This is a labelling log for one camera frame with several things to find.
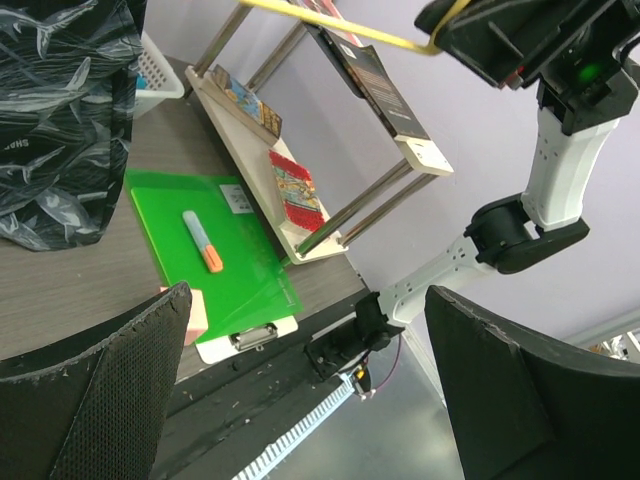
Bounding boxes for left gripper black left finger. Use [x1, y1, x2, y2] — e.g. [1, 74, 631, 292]
[1, 282, 192, 479]

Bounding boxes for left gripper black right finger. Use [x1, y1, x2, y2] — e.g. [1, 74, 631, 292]
[424, 286, 639, 479]

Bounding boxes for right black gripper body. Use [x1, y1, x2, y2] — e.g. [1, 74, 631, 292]
[414, 1, 625, 89]

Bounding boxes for yellow clothes hanger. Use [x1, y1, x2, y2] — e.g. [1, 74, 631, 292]
[239, 0, 471, 56]

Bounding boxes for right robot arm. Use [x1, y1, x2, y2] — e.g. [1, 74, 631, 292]
[346, 1, 639, 352]

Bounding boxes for dark patterned shorts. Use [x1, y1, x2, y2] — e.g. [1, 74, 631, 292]
[1, 1, 146, 252]

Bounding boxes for pink cube power adapter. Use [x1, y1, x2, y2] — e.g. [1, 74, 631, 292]
[184, 289, 208, 346]

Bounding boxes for orange marker pen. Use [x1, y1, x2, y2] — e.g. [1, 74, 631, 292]
[182, 210, 224, 273]

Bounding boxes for green clipboard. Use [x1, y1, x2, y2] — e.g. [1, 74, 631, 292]
[125, 169, 302, 365]

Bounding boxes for black hardcover book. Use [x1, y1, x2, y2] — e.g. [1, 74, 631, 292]
[305, 23, 430, 142]

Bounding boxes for red patterned book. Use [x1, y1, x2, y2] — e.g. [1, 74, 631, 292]
[269, 150, 325, 235]

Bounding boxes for white side table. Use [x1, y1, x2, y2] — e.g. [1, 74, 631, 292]
[185, 1, 453, 265]

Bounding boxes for colourful comic book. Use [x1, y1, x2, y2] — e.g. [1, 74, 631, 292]
[203, 65, 282, 146]

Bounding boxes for white perforated plastic basket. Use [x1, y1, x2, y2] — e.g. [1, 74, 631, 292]
[134, 32, 185, 119]

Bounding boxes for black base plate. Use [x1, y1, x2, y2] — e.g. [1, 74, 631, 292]
[150, 290, 403, 479]

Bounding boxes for white cable duct strip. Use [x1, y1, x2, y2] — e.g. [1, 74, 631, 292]
[233, 374, 362, 480]

